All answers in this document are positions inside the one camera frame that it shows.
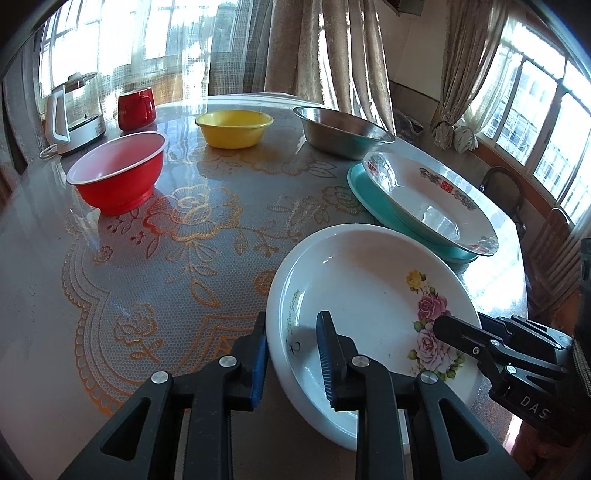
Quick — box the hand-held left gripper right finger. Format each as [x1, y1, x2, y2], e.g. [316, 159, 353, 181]
[315, 310, 529, 480]

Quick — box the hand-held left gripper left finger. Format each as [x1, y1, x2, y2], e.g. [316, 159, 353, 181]
[60, 311, 269, 480]

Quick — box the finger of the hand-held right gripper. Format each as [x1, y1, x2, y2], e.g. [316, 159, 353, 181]
[478, 312, 575, 354]
[431, 315, 571, 393]

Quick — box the white rose-print plate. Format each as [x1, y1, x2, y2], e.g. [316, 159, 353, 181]
[266, 224, 483, 453]

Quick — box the stainless steel bowl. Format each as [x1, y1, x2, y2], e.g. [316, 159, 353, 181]
[293, 106, 396, 161]

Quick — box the red plastic bowl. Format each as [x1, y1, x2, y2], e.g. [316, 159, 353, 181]
[67, 131, 169, 216]

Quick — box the yellow plastic bowl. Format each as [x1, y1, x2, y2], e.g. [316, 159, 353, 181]
[195, 110, 274, 149]

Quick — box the brown wooden chair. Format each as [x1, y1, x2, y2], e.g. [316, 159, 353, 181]
[529, 208, 585, 319]

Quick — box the white plate with red print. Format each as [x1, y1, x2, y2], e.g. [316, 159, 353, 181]
[361, 151, 500, 257]

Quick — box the floral lace tablecloth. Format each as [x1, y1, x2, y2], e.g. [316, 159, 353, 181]
[60, 138, 384, 416]

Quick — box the round-back dark chair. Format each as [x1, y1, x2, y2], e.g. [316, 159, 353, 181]
[479, 166, 528, 241]

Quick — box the teal plate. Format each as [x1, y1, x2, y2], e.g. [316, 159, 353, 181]
[347, 164, 478, 265]

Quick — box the dark cloth bundle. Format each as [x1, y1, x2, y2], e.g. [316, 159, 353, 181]
[396, 113, 424, 142]

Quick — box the grid-pane window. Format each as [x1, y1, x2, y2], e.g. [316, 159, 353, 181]
[475, 23, 591, 215]

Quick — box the tied beige curtain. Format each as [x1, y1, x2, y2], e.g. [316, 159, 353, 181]
[431, 0, 509, 151]

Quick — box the red mug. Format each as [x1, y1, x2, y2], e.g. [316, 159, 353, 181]
[117, 88, 157, 131]

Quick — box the large beige curtain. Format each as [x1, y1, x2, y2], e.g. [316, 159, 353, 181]
[264, 0, 394, 136]

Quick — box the white glass electric kettle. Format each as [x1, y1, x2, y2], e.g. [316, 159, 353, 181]
[44, 72, 107, 156]

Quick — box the sheer white curtain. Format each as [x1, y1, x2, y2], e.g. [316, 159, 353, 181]
[39, 0, 273, 104]

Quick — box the bright window behind sheer curtain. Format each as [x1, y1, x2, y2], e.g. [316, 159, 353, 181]
[39, 0, 241, 100]

